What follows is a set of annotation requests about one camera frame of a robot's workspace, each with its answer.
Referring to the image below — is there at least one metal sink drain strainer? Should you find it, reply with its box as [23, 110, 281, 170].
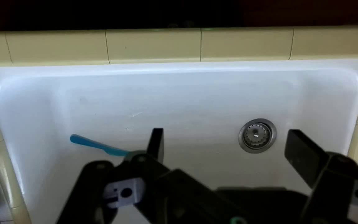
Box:
[238, 118, 277, 154]

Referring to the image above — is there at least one blue plastic spoon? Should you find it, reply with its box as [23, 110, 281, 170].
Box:
[70, 134, 130, 157]

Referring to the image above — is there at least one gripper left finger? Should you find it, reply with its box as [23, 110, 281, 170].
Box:
[56, 128, 229, 224]

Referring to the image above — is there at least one white sink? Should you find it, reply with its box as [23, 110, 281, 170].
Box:
[0, 58, 358, 224]

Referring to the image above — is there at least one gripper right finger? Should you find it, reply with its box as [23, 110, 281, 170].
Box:
[284, 129, 358, 224]

